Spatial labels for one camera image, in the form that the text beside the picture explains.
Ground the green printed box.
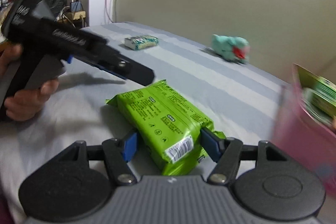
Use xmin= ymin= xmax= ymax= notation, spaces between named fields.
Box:
xmin=301 ymin=76 xmax=336 ymax=128

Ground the green wet wipes packet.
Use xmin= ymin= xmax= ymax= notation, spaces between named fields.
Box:
xmin=105 ymin=79 xmax=227 ymax=176

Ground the small striped tissue pack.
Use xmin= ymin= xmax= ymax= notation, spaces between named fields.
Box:
xmin=123 ymin=34 xmax=159 ymax=51

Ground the beige power strip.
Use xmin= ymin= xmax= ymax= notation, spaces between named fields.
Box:
xmin=64 ymin=10 xmax=87 ymax=22

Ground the teal plush toy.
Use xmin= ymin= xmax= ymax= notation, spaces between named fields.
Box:
xmin=211 ymin=34 xmax=251 ymax=65

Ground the pink storage box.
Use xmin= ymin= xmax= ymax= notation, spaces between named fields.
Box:
xmin=272 ymin=63 xmax=336 ymax=189

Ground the blue plug adapter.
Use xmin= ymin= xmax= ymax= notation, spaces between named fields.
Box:
xmin=70 ymin=0 xmax=83 ymax=12

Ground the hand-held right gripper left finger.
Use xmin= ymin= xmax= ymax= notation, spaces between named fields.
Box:
xmin=56 ymin=132 xmax=139 ymax=186

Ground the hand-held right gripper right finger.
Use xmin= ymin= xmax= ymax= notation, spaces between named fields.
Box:
xmin=201 ymin=128 xmax=288 ymax=185

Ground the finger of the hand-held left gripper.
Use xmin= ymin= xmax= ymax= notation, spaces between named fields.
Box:
xmin=88 ymin=43 xmax=155 ymax=86

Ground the person's left hand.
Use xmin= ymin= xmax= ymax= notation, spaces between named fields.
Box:
xmin=0 ymin=43 xmax=60 ymax=122

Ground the striped bed sheet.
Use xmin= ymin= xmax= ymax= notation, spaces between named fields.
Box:
xmin=0 ymin=21 xmax=296 ymax=224

